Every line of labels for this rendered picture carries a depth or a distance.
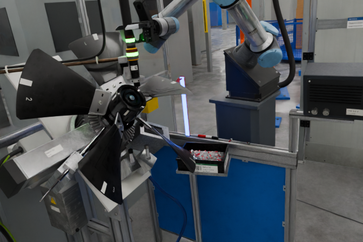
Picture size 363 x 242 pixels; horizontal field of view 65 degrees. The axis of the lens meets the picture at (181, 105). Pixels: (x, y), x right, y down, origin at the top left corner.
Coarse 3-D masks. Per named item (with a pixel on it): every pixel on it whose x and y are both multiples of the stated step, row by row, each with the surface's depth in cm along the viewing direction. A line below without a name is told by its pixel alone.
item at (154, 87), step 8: (152, 80) 133; (168, 80) 134; (144, 88) 125; (152, 88) 125; (160, 88) 124; (168, 88) 125; (176, 88) 127; (184, 88) 130; (152, 96) 115; (160, 96) 116
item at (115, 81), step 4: (120, 76) 110; (112, 80) 110; (116, 80) 110; (120, 80) 110; (104, 84) 110; (108, 84) 110; (112, 84) 110; (116, 84) 110; (120, 84) 110; (104, 88) 110; (108, 88) 110; (112, 88) 109; (116, 88) 109; (112, 92) 109
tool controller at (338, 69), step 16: (320, 64) 111; (336, 64) 108; (352, 64) 105; (304, 80) 108; (320, 80) 105; (336, 80) 102; (352, 80) 100; (304, 96) 112; (320, 96) 108; (336, 96) 106; (352, 96) 103; (304, 112) 116; (320, 112) 112; (336, 112) 109; (352, 112) 106
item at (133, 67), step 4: (132, 60) 108; (136, 60) 108; (132, 64) 108; (136, 64) 109; (132, 68) 109; (136, 68) 109; (132, 72) 109; (136, 72) 110; (132, 76) 110; (136, 76) 110; (136, 84) 111
